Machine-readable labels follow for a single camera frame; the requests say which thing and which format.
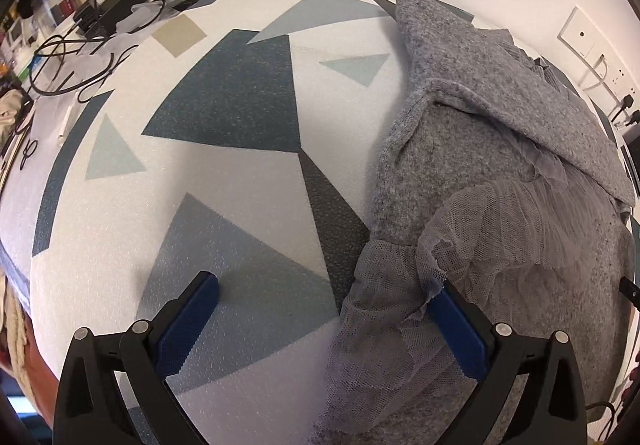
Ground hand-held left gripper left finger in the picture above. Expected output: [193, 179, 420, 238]
[52, 270, 221, 445]

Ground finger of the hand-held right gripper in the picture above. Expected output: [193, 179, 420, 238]
[619, 277, 640, 311]

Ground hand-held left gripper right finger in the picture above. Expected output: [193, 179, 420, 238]
[427, 279, 588, 445]

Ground grey knit sweater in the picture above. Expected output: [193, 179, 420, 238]
[312, 0, 638, 445]

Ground black monitor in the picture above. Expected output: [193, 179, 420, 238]
[621, 131, 640, 198]

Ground black plug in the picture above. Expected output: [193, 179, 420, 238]
[612, 95, 635, 124]

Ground geometric patterned foam mat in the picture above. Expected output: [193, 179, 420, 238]
[0, 0, 640, 445]

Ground cream jacket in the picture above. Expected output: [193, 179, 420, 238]
[0, 90, 27, 146]

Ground black electronic device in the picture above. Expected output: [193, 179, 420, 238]
[75, 0, 151, 38]

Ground beige braided rope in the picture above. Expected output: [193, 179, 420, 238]
[0, 275, 34, 391]

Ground white cable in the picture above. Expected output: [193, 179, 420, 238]
[580, 54, 609, 94]

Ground tangled black cables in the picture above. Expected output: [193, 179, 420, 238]
[20, 0, 173, 102]

